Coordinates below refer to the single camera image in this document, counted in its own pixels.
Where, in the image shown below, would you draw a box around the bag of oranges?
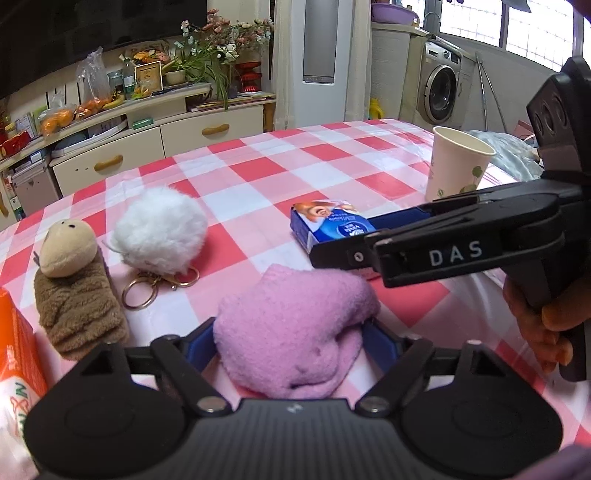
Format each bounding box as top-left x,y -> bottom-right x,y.
38,104 -> 78,136

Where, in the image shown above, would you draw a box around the blue printed box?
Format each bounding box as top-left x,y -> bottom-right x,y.
290,199 -> 384,254

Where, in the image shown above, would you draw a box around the white laundry counter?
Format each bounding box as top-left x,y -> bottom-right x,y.
370,22 -> 434,124

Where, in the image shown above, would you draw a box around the brown plush toy beige head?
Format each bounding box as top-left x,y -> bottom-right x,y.
33,218 -> 131,361

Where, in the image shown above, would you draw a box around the white television cabinet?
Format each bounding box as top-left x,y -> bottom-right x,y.
0,82 -> 278,220

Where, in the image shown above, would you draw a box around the red gift box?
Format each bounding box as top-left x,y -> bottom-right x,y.
0,131 -> 31,158

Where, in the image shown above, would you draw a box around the artificial flower arrangement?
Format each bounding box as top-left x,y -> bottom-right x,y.
168,8 -> 276,110

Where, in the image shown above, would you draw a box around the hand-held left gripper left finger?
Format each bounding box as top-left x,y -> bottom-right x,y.
76,316 -> 229,415

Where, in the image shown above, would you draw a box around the person's right hand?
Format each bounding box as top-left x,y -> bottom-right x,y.
502,272 -> 591,376

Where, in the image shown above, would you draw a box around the person's purple clothing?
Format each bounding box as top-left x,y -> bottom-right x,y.
529,444 -> 591,480

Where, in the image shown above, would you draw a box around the red vase stand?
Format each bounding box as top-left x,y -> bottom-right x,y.
235,60 -> 264,96

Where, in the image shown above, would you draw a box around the silver washing machine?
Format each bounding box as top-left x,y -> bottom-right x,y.
417,40 -> 477,131

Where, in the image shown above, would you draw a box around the pink fleece cloth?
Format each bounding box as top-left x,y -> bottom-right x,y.
212,263 -> 382,401

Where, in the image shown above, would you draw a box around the yellow picture frame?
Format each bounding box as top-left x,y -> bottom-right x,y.
133,60 -> 164,94

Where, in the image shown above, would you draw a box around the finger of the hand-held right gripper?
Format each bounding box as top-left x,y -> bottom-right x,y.
308,231 -> 384,278
367,179 -> 585,234

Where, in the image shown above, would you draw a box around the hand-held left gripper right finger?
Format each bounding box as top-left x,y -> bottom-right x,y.
358,318 -> 492,415

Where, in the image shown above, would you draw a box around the beige paper cup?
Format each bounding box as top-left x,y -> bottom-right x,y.
424,126 -> 497,202

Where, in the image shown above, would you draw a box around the clear plastic bag of fruit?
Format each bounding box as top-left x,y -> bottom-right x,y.
75,46 -> 115,120

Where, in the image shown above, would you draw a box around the orange white tissue pack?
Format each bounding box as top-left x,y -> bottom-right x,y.
0,287 -> 51,467

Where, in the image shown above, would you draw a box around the white fluffy pompom keychain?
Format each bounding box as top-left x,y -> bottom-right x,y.
102,186 -> 210,311

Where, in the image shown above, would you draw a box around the white standing air conditioner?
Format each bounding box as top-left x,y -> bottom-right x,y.
276,0 -> 371,136

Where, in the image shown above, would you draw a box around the red white checkered tablecloth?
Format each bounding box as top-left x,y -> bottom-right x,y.
0,119 -> 591,450

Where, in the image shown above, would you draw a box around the purple plastic basin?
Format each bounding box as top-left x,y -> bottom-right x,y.
370,4 -> 422,25

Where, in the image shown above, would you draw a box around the black television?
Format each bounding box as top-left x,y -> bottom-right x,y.
0,0 -> 208,100

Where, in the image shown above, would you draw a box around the metal pole stand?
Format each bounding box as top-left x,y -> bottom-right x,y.
475,52 -> 509,133

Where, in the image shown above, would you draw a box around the grey fluffy blanket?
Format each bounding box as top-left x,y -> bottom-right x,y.
466,130 -> 544,182

